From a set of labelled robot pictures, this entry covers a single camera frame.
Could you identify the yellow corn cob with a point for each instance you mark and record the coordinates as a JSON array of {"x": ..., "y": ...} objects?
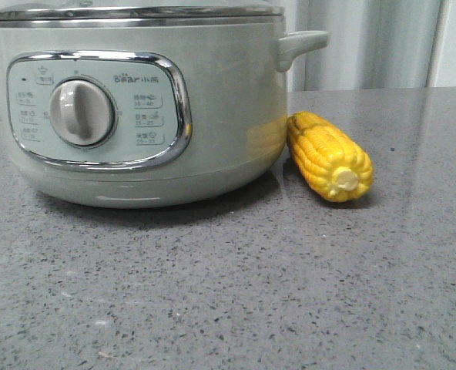
[{"x": 333, "y": 165}]

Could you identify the glass pot lid steel rim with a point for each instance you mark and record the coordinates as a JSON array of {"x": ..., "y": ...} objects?
[{"x": 74, "y": 10}]

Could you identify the pale green electric cooking pot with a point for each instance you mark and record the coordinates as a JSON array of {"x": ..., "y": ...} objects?
[{"x": 146, "y": 112}]

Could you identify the white pleated curtain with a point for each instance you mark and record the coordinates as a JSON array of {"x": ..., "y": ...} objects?
[{"x": 375, "y": 44}]

